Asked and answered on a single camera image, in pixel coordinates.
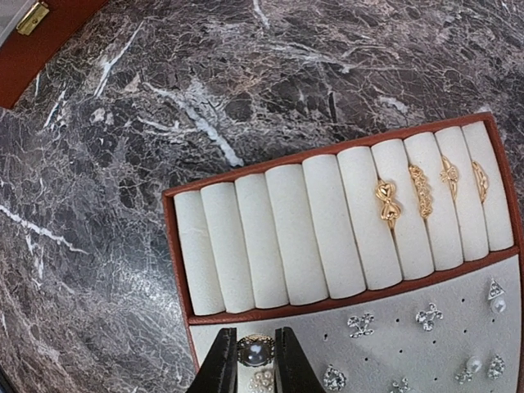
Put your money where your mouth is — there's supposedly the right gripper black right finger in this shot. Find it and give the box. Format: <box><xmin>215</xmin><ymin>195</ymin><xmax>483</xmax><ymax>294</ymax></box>
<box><xmin>274</xmin><ymin>327</ymin><xmax>323</xmax><ymax>393</ymax></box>

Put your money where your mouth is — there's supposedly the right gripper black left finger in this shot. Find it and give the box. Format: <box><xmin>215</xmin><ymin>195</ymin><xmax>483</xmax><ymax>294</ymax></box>
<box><xmin>187</xmin><ymin>327</ymin><xmax>237</xmax><ymax>393</ymax></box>

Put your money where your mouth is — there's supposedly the small pearl earring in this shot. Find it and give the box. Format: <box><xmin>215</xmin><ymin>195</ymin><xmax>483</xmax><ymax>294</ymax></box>
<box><xmin>237</xmin><ymin>334</ymin><xmax>274</xmax><ymax>368</ymax></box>

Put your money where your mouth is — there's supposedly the brown ring earring tray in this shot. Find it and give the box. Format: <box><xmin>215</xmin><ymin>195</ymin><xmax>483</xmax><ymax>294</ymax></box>
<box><xmin>163</xmin><ymin>112</ymin><xmax>523</xmax><ymax>392</ymax></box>

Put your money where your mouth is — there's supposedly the brown wooden jewelry box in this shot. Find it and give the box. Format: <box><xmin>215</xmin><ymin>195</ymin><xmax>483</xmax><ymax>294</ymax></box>
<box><xmin>1</xmin><ymin>1</ymin><xmax>106</xmax><ymax>109</ymax></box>

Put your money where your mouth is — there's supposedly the gold bow ring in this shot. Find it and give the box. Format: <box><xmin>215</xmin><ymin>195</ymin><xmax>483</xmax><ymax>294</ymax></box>
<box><xmin>374</xmin><ymin>178</ymin><xmax>404</xmax><ymax>230</ymax></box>

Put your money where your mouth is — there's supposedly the gold heart band ring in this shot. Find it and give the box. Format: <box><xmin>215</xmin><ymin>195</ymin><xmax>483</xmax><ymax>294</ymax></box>
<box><xmin>408</xmin><ymin>164</ymin><xmax>436</xmax><ymax>220</ymax></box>

